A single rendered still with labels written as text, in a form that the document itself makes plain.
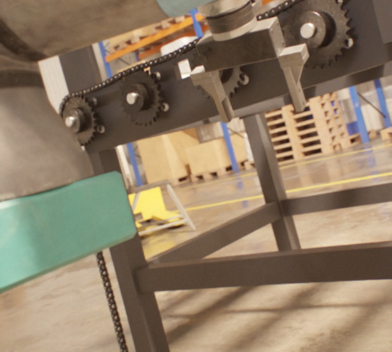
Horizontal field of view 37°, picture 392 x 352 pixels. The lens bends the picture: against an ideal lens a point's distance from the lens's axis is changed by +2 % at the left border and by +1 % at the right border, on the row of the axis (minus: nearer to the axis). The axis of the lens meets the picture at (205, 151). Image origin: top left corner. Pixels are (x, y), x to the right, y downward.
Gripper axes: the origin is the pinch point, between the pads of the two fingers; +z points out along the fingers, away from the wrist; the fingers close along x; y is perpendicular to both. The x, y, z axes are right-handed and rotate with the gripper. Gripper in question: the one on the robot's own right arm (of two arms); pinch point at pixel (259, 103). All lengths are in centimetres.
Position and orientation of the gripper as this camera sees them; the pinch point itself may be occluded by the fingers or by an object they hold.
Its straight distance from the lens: 99.0
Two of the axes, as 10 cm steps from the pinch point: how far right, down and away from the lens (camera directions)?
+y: -3.7, 5.2, -7.7
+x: 8.7, -1.1, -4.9
